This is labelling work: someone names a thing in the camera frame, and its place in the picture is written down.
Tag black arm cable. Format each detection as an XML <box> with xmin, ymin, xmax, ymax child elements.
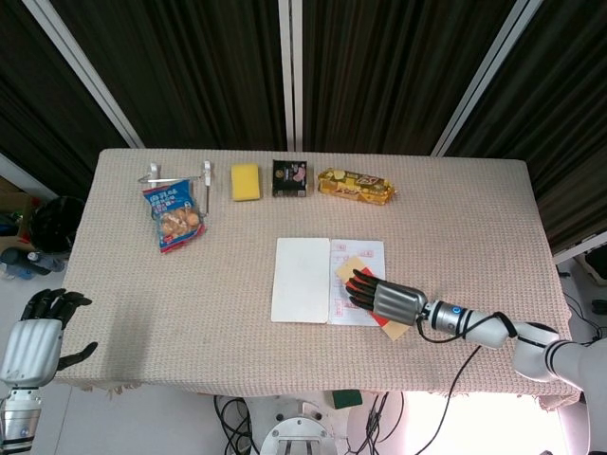
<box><xmin>411</xmin><ymin>311</ymin><xmax>519</xmax><ymax>455</ymax></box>

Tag beige waffle tablecloth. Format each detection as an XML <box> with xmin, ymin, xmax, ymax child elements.
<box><xmin>54</xmin><ymin>149</ymin><xmax>585</xmax><ymax>400</ymax></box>

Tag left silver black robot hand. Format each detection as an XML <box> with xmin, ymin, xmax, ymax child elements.
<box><xmin>0</xmin><ymin>287</ymin><xmax>99</xmax><ymax>388</ymax></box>

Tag plastic bottles bundle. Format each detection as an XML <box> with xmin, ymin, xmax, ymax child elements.
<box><xmin>0</xmin><ymin>247</ymin><xmax>65</xmax><ymax>282</ymax></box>

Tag open white lined notebook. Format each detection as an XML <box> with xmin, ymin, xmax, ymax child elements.
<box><xmin>270</xmin><ymin>237</ymin><xmax>386</xmax><ymax>327</ymax></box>

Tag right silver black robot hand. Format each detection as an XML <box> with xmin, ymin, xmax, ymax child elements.
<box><xmin>344</xmin><ymin>268</ymin><xmax>430</xmax><ymax>328</ymax></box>

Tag yellow sponge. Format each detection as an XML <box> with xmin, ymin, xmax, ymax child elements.
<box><xmin>230</xmin><ymin>163</ymin><xmax>263</xmax><ymax>203</ymax></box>

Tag metal wire stand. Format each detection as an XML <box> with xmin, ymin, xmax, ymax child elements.
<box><xmin>138</xmin><ymin>160</ymin><xmax>213</xmax><ymax>218</ymax></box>

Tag dark brown curtain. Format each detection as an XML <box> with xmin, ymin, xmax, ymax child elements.
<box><xmin>0</xmin><ymin>0</ymin><xmax>607</xmax><ymax>257</ymax></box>

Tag golden biscuit package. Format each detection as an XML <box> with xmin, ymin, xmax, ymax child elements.
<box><xmin>316</xmin><ymin>168</ymin><xmax>398</xmax><ymax>206</ymax></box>

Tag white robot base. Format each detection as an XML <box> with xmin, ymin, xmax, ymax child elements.
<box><xmin>258</xmin><ymin>395</ymin><xmax>334</xmax><ymax>455</ymax></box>

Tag blue snack bag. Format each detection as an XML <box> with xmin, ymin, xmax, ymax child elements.
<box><xmin>142</xmin><ymin>179</ymin><xmax>208</xmax><ymax>255</ymax></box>

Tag black floor cables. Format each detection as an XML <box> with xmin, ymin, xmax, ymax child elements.
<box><xmin>212</xmin><ymin>394</ymin><xmax>261</xmax><ymax>455</ymax></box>
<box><xmin>557</xmin><ymin>267</ymin><xmax>607</xmax><ymax>343</ymax></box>

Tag black printed carton box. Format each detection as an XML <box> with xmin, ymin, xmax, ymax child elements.
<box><xmin>271</xmin><ymin>159</ymin><xmax>309</xmax><ymax>197</ymax></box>

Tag cardboard box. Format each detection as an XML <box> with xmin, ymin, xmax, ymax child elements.
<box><xmin>0</xmin><ymin>175</ymin><xmax>40</xmax><ymax>252</ymax></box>

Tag white frame post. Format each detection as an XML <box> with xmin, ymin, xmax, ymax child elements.
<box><xmin>278</xmin><ymin>0</ymin><xmax>305</xmax><ymax>153</ymax></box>
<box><xmin>23</xmin><ymin>0</ymin><xmax>146</xmax><ymax>150</ymax></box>
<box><xmin>430</xmin><ymin>0</ymin><xmax>554</xmax><ymax>157</ymax></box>

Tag green block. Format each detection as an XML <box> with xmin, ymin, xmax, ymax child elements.
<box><xmin>331</xmin><ymin>389</ymin><xmax>364</xmax><ymax>410</ymax></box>

